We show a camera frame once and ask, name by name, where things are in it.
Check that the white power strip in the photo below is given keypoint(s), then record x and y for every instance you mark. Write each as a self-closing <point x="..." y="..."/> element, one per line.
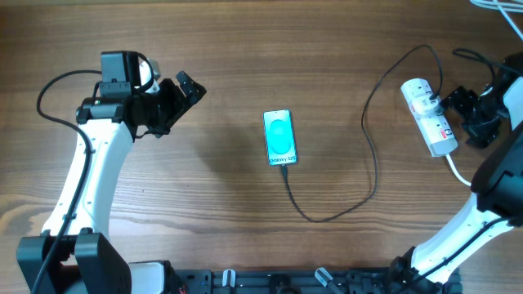
<point x="435" y="129"/>

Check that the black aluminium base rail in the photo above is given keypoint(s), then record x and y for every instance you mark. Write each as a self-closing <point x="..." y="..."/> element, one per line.
<point x="286" y="281"/>

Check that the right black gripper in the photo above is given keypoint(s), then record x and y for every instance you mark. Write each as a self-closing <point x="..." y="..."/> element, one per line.
<point x="481" y="135"/>

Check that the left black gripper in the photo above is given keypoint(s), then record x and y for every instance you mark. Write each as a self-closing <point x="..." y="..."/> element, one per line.
<point x="179" y="104"/>

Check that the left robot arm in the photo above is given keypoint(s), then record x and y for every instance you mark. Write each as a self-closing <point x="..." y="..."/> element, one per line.
<point x="73" y="254"/>

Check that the turquoise Galaxy S25 smartphone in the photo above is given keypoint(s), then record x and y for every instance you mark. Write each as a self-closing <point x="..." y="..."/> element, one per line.
<point x="280" y="140"/>

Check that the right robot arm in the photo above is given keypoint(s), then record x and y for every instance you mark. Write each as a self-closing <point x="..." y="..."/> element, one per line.
<point x="495" y="204"/>

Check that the white USB charger plug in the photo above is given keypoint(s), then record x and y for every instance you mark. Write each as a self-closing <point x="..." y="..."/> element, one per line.
<point x="424" y="106"/>

